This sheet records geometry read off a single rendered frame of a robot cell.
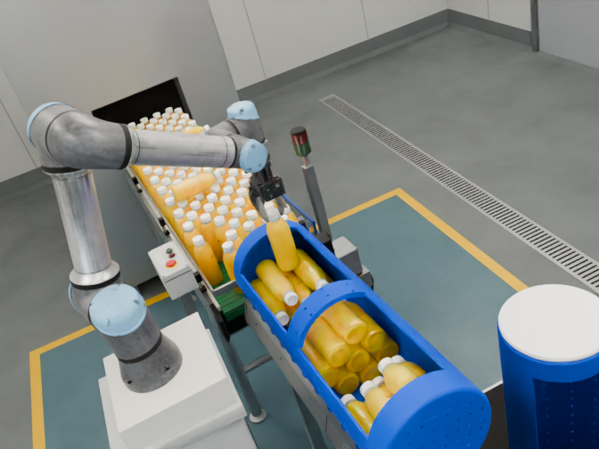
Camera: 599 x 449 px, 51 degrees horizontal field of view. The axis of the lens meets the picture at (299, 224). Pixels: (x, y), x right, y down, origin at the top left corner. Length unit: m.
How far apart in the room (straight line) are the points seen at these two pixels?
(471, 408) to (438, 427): 0.08
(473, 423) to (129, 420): 0.76
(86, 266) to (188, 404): 0.40
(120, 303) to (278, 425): 1.67
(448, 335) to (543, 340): 1.52
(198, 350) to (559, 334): 0.90
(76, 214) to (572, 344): 1.21
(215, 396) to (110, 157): 0.60
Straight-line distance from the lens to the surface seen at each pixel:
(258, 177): 1.75
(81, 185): 1.47
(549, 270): 3.53
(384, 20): 6.81
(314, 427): 2.56
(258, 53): 6.31
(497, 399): 2.74
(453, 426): 1.45
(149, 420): 1.53
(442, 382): 1.38
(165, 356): 1.55
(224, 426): 1.59
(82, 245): 1.52
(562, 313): 1.79
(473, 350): 3.13
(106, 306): 1.49
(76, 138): 1.33
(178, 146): 1.41
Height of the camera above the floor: 2.27
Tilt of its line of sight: 33 degrees down
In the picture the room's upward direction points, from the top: 17 degrees counter-clockwise
